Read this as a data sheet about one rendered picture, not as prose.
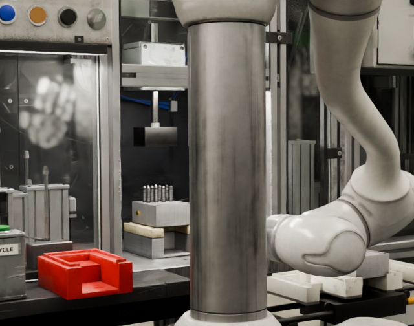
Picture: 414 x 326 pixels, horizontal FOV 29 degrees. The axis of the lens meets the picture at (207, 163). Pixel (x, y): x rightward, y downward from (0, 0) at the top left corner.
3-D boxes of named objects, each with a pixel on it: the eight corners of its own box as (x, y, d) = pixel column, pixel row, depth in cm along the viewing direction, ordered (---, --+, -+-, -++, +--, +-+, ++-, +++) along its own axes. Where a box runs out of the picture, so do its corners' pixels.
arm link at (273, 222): (314, 213, 148) (294, 210, 153) (273, 217, 143) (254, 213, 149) (314, 262, 149) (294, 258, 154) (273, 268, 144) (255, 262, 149)
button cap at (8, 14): (-1, 20, 149) (-1, 4, 149) (-3, 21, 150) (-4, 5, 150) (15, 21, 150) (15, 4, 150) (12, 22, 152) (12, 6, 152)
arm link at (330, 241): (281, 280, 145) (335, 248, 151) (337, 295, 131) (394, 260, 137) (263, 225, 142) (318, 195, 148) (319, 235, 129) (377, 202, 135)
